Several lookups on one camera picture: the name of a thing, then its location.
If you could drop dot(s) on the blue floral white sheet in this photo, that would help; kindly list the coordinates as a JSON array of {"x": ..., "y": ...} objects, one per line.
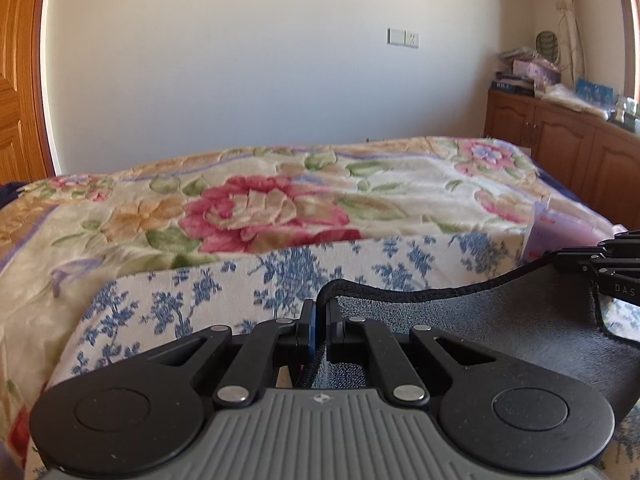
[{"x": 210, "y": 300}]

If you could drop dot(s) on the patterned beige curtain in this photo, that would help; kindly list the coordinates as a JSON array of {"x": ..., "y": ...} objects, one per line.
[{"x": 567, "y": 20}]

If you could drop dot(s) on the dark grey towel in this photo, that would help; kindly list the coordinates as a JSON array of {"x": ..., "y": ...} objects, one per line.
[{"x": 500, "y": 320}]

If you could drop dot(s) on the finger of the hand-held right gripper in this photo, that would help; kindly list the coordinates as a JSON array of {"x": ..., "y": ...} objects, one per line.
[
  {"x": 575, "y": 261},
  {"x": 620, "y": 247}
]

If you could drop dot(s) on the blue patterned box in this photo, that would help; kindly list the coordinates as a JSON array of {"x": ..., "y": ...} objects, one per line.
[{"x": 595, "y": 91}]

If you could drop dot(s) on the round green hand fan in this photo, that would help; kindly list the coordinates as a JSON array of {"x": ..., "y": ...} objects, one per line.
[{"x": 546, "y": 45}]

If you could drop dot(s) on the stack of dark books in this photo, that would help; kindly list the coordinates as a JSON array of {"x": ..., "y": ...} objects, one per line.
[{"x": 510, "y": 85}]

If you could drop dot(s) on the floral plush blanket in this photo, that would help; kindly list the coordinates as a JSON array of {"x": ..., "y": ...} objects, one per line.
[{"x": 250, "y": 210}]

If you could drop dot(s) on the wooden window frame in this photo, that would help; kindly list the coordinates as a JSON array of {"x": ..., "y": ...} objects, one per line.
[{"x": 627, "y": 35}]

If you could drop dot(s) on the purple plastic packet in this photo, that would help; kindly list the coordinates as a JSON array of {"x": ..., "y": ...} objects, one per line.
[{"x": 560, "y": 232}]

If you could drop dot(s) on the white wall socket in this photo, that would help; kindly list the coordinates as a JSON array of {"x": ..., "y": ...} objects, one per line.
[{"x": 411, "y": 39}]

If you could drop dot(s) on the white wall switch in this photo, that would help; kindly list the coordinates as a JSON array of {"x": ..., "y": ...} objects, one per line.
[{"x": 395, "y": 36}]

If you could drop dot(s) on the pink tissue box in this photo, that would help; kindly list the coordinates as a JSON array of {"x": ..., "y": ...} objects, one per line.
[{"x": 535, "y": 72}]

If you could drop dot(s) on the navy bed sheet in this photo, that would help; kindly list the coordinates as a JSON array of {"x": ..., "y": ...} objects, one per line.
[{"x": 565, "y": 185}]

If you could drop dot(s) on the wooden cabinet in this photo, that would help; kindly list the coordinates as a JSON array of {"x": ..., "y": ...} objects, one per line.
[{"x": 555, "y": 145}]

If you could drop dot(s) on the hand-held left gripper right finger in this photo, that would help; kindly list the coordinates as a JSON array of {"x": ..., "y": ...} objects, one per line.
[{"x": 331, "y": 331}]

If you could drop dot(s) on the wooden door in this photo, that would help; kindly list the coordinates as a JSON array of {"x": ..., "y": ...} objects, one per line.
[{"x": 17, "y": 85}]

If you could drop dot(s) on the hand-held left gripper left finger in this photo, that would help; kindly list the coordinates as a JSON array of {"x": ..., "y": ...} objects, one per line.
[{"x": 310, "y": 330}]

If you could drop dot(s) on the white plastic bag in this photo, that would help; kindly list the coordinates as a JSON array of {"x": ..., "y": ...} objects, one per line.
[{"x": 570, "y": 97}]

